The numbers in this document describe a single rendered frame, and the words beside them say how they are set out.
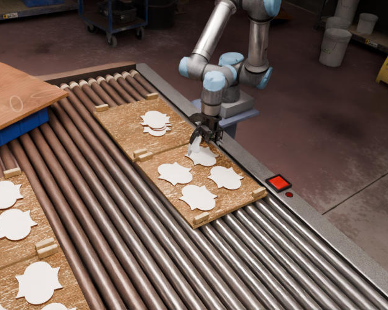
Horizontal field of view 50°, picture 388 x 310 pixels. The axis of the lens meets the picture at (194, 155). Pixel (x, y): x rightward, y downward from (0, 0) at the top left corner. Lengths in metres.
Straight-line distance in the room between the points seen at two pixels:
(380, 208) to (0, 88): 2.56
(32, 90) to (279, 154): 2.13
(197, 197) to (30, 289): 0.63
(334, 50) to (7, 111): 4.01
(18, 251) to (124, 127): 0.76
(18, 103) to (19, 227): 0.64
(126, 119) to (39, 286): 0.93
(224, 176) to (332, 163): 2.00
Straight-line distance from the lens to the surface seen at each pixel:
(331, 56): 5.21
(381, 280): 1.52
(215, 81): 1.49
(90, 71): 2.35
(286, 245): 1.48
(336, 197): 3.22
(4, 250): 1.44
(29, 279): 1.33
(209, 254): 1.40
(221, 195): 1.57
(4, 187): 1.63
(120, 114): 1.99
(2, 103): 1.94
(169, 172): 1.63
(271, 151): 3.48
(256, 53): 1.95
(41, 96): 1.95
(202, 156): 1.73
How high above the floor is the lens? 1.99
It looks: 37 degrees down
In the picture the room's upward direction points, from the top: 6 degrees clockwise
